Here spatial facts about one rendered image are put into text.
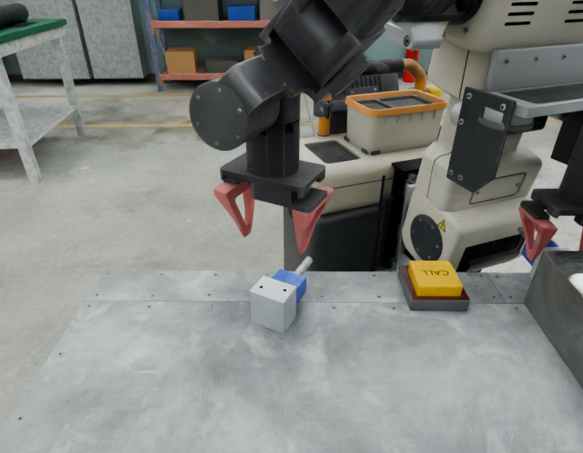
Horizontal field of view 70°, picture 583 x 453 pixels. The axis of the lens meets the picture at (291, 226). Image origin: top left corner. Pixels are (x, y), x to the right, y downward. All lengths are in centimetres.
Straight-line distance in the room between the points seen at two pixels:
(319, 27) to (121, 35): 534
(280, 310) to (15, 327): 159
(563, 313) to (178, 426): 46
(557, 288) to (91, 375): 57
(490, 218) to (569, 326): 34
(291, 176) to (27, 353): 156
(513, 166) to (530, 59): 21
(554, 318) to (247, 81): 47
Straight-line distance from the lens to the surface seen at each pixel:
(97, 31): 577
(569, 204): 66
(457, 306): 62
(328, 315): 58
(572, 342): 60
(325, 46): 38
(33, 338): 193
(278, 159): 43
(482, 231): 87
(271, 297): 53
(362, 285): 64
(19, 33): 325
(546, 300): 63
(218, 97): 35
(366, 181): 103
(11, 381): 181
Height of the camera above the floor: 120
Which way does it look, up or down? 31 degrees down
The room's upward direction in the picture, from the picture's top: straight up
